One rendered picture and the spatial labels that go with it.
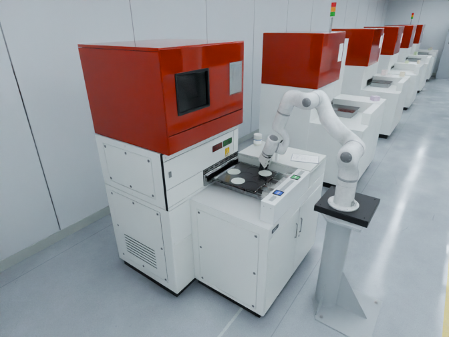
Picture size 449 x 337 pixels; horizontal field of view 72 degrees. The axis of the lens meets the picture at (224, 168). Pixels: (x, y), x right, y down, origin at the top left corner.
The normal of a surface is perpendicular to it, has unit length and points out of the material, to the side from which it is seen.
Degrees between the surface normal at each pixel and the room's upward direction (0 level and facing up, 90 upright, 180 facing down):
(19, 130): 90
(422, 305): 0
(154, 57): 90
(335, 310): 0
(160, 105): 90
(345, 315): 0
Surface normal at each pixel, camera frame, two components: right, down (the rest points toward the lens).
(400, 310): -0.01, -0.90
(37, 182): 0.81, 0.25
